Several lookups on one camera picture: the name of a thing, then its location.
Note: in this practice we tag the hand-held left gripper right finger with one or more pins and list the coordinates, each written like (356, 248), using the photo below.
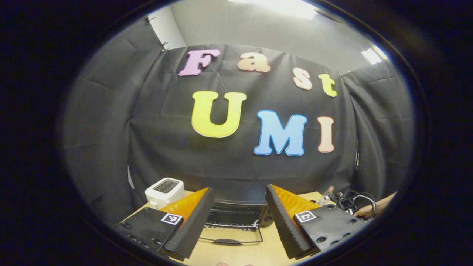
(282, 225)

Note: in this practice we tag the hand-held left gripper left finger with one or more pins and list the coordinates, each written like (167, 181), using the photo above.
(192, 229)

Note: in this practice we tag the black electric oven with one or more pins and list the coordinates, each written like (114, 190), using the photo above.
(236, 214)

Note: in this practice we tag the clear plastic bottle red label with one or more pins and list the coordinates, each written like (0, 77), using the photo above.
(326, 195)

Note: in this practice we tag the white toaster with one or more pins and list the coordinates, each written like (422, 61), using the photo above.
(164, 192)

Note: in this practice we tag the black backdrop cloth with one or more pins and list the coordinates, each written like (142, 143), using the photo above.
(155, 122)

